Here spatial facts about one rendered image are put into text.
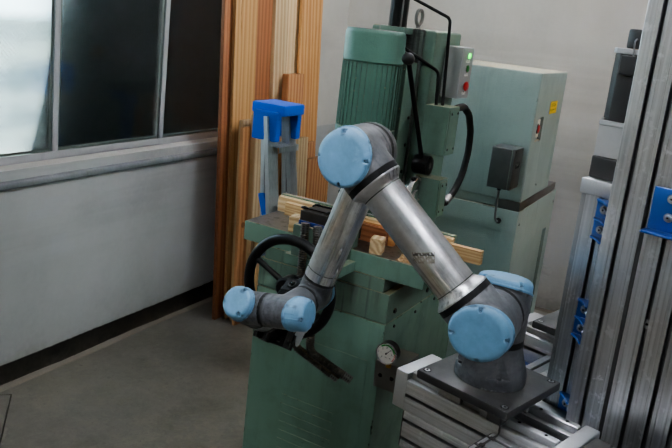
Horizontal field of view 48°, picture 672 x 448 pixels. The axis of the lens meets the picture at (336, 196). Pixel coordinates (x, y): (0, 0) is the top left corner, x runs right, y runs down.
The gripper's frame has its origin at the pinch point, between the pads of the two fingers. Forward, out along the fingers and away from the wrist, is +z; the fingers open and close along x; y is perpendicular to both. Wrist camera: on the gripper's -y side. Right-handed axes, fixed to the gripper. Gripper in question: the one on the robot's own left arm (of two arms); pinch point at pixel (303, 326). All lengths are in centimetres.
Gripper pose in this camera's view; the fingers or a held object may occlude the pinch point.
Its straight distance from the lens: 199.5
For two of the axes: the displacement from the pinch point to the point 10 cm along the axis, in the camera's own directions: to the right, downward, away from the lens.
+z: 3.6, 3.6, 8.6
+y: -3.5, 9.1, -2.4
